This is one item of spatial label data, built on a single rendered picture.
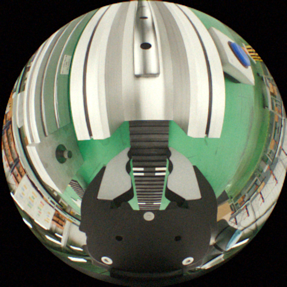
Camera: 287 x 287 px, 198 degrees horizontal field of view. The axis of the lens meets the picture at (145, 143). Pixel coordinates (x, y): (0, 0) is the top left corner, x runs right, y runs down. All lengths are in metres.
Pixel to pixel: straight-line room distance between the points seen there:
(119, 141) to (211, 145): 0.16
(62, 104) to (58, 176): 0.12
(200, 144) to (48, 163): 0.24
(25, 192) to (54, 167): 2.90
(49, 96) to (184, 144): 0.23
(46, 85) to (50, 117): 0.05
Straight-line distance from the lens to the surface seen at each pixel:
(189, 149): 0.17
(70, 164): 0.19
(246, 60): 0.16
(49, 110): 0.16
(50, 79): 0.18
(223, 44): 0.15
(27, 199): 3.11
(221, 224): 0.61
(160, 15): 0.17
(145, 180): 0.16
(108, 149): 0.17
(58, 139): 0.17
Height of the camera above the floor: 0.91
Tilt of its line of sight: 63 degrees down
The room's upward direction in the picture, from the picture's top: 176 degrees counter-clockwise
